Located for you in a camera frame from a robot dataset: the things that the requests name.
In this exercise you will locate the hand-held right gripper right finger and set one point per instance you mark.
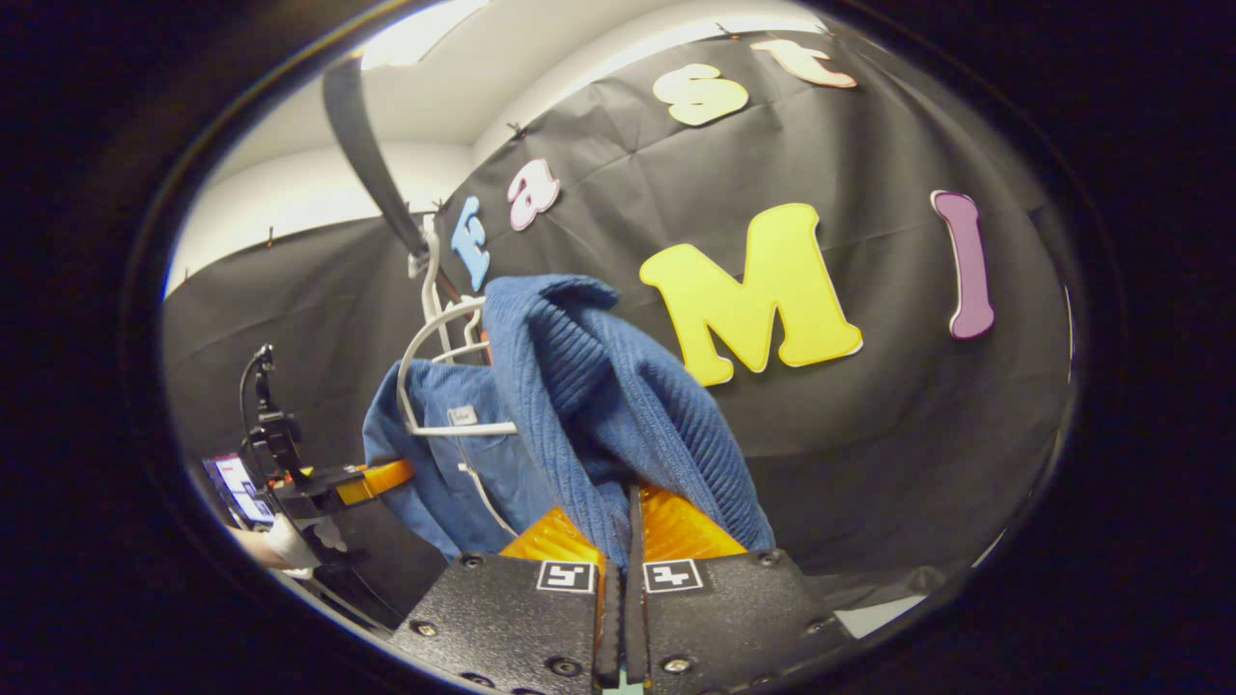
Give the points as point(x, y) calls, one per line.
point(734, 618)

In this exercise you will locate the black backdrop cloth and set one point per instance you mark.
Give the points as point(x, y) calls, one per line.
point(869, 434)

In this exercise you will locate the black metal clothes rack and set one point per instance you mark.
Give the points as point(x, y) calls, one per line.
point(359, 135)

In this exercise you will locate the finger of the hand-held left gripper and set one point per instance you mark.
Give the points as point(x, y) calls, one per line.
point(381, 478)

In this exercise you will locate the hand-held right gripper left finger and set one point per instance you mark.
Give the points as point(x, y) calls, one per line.
point(512, 618)

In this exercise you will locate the white plastic hanger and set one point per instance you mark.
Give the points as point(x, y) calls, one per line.
point(463, 430)

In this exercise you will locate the black mounted smartphone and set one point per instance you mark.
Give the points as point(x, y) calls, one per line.
point(237, 487)

